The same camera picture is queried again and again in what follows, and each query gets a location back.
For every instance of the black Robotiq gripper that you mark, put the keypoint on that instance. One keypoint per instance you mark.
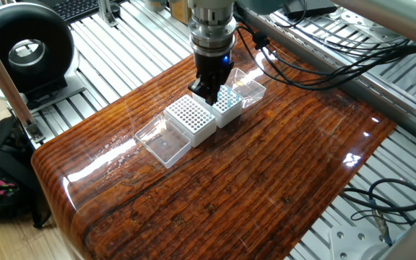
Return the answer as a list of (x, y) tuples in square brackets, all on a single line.
[(213, 66)]

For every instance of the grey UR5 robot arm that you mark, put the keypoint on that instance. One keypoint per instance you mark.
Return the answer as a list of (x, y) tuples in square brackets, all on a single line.
[(374, 14)]

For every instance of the white perforated pipette tip rack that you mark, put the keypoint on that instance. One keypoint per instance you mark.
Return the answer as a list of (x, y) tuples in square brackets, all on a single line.
[(204, 135), (229, 117)]

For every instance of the clear plastic rack lid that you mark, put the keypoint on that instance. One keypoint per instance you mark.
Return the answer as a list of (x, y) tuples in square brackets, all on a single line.
[(163, 142), (251, 92)]

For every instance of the silver wrist flange coupling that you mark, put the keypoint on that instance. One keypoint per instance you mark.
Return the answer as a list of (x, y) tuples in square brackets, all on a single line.
[(211, 32)]

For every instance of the brown cardboard box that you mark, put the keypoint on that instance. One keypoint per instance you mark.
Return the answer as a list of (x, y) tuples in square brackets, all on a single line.
[(179, 12)]

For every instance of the metal can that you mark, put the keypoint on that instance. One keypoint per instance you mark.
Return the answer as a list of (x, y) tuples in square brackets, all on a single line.
[(154, 5)]

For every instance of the glossy brown wooden board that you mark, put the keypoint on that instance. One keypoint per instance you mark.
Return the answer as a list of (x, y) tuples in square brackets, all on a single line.
[(229, 187)]

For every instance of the black power adapter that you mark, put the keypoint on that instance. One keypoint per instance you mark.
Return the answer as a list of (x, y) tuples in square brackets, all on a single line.
[(312, 9)]

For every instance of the black computer keyboard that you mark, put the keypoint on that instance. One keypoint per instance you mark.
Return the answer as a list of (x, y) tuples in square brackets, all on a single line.
[(74, 9)]

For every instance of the aluminium plate with holes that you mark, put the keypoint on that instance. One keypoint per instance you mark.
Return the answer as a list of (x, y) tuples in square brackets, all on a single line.
[(356, 25)]

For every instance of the black backpack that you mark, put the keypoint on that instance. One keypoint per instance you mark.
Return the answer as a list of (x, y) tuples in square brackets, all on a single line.
[(9, 169)]

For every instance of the aluminium frame post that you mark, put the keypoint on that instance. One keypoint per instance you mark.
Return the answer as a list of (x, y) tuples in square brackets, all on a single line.
[(7, 85), (105, 12)]

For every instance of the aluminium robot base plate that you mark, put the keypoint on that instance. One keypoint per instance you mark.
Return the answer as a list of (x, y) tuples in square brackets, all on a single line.
[(349, 245)]

